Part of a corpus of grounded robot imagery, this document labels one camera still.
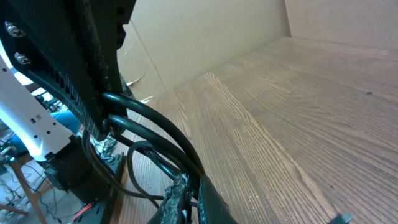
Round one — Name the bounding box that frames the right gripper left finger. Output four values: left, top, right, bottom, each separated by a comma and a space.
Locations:
147, 174, 190, 224

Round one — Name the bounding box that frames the thick black USB cable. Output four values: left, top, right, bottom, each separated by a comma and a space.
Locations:
101, 91, 206, 190

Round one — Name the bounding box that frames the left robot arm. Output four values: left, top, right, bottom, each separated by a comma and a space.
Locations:
1, 0, 135, 203

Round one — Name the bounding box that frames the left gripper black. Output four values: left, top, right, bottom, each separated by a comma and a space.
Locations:
1, 0, 136, 140

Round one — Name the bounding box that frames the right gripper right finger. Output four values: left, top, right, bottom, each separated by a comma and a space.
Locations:
197, 175, 237, 224

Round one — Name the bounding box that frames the cardboard backdrop panel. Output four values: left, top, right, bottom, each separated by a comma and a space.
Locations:
118, 0, 397, 99

